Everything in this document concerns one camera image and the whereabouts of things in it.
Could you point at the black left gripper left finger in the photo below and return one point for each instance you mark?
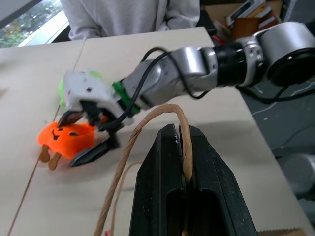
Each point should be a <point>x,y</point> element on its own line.
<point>157,186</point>

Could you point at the orange plush toy with face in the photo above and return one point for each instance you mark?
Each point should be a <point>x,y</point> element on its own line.
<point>73,145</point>

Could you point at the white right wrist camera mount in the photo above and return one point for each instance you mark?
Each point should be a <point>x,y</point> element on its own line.
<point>86,86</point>

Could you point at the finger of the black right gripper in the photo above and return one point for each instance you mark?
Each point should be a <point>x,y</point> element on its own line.
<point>69,119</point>
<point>91,155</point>

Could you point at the person in grey sweater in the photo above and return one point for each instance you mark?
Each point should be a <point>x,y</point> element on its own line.
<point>128,14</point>

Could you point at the silver robot body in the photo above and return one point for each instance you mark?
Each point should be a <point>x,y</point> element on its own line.
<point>300,177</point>

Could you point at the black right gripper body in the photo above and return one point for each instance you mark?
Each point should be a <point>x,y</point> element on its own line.
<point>92,113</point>

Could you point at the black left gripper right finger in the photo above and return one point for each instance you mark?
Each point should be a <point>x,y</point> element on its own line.
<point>216,196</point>

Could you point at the cardboard box with books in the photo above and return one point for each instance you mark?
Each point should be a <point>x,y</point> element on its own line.
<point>246,14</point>

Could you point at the green plush toy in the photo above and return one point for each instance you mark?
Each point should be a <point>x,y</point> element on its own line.
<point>61,94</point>

